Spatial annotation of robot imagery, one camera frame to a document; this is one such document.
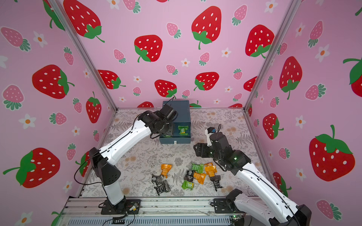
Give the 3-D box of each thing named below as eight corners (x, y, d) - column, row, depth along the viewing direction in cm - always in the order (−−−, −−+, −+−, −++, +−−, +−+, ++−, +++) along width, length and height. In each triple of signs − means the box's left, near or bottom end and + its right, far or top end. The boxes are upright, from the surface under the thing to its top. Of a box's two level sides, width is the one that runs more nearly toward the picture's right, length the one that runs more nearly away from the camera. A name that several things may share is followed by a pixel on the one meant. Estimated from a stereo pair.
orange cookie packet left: (160, 178, 86) (159, 176, 84) (162, 165, 91) (161, 164, 89) (170, 178, 86) (170, 176, 84) (171, 165, 91) (171, 164, 89)
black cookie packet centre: (184, 181, 84) (184, 180, 82) (184, 171, 89) (184, 169, 87) (193, 181, 84) (193, 180, 82) (193, 171, 89) (193, 169, 87)
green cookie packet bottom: (181, 188, 82) (181, 187, 80) (183, 180, 85) (183, 179, 83) (192, 192, 81) (192, 191, 79) (194, 184, 83) (194, 183, 82)
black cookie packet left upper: (151, 185, 83) (150, 184, 81) (153, 176, 87) (152, 174, 85) (162, 185, 83) (162, 184, 81) (163, 176, 87) (163, 174, 85)
